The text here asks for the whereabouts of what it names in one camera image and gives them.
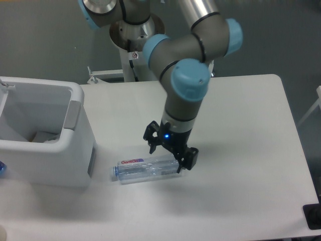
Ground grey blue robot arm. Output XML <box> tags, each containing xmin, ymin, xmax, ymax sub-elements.
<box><xmin>78</xmin><ymin>1</ymin><xmax>243</xmax><ymax>170</ymax></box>

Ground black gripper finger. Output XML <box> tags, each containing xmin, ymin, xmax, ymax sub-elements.
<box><xmin>174</xmin><ymin>147</ymin><xmax>199</xmax><ymax>173</ymax></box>
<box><xmin>143</xmin><ymin>121</ymin><xmax>161</xmax><ymax>154</ymax></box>

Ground white open trash can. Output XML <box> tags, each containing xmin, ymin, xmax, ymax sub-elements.
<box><xmin>1</xmin><ymin>77</ymin><xmax>96</xmax><ymax>187</ymax></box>

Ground clear crushed water bottle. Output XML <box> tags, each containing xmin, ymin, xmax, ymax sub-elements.
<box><xmin>110</xmin><ymin>154</ymin><xmax>183</xmax><ymax>185</ymax></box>

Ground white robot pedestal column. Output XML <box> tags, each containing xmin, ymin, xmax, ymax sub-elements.
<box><xmin>109</xmin><ymin>14</ymin><xmax>165</xmax><ymax>69</ymax></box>

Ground black cable on pedestal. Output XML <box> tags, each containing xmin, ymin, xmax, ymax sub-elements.
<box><xmin>127</xmin><ymin>39</ymin><xmax>139</xmax><ymax>82</ymax></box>

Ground white frame at right edge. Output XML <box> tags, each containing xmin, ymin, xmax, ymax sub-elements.
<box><xmin>297</xmin><ymin>86</ymin><xmax>321</xmax><ymax>127</ymax></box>

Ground white pedestal base frame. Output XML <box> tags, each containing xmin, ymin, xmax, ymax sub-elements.
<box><xmin>86</xmin><ymin>60</ymin><xmax>216</xmax><ymax>85</ymax></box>

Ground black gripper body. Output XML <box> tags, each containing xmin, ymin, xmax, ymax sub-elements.
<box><xmin>156</xmin><ymin>123</ymin><xmax>193</xmax><ymax>156</ymax></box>

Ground black device at table corner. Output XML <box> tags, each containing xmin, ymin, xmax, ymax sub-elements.
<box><xmin>303</xmin><ymin>203</ymin><xmax>320</xmax><ymax>230</ymax></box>

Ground clear plastic bag with labels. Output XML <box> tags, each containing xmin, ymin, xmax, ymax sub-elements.
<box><xmin>44</xmin><ymin>135</ymin><xmax>60</xmax><ymax>144</ymax></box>

